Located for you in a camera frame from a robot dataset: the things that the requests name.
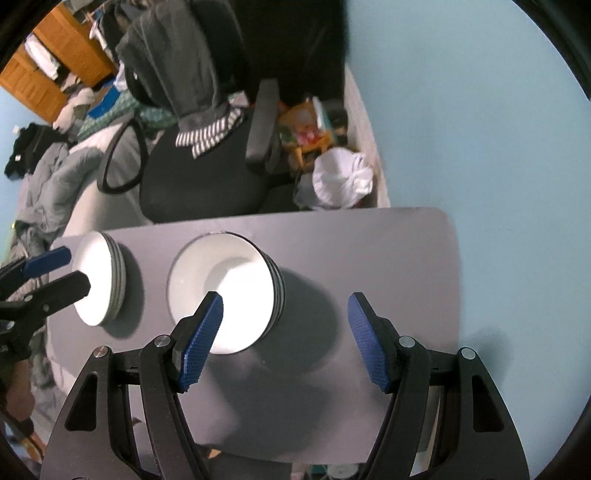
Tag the white crumpled bag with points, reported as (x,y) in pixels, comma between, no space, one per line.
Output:
(341,175)

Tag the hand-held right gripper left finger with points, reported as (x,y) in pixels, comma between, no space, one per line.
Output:
(201,346)

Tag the black hanging coats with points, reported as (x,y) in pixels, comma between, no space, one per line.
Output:
(295,46)

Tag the black clothes pile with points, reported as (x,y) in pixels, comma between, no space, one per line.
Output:
(32,143)

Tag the black office chair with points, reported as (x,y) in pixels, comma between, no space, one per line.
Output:
(198,184)

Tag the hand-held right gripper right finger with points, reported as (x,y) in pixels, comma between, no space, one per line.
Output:
(369,346)

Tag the grey duvet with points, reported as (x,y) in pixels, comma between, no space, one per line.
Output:
(60,180)

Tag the grey bed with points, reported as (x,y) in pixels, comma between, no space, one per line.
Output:
(87,217)

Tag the white round container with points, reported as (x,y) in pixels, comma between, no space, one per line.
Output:
(344,471)

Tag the white hanging garment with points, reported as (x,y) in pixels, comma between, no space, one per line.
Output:
(41,55)

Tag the orange wooden wardrobe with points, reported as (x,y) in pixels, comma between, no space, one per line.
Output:
(64,37)

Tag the colourful packets pile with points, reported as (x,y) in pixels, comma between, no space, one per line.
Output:
(309,129)

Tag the person's left hand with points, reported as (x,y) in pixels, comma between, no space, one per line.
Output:
(21,392)

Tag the blue flat box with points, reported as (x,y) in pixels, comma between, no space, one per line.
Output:
(104,99)

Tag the dark grey striped-hem sweater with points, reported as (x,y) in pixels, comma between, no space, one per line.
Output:
(175,60)

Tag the green checkered tablecloth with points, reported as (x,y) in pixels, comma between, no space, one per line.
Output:
(111,115)

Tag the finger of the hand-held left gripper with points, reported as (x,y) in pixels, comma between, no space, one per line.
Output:
(48,259)
(64,288)

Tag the white plastic bag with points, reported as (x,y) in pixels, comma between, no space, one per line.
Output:
(121,78)

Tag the beige clothes pile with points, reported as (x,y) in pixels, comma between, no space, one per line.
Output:
(74,106)

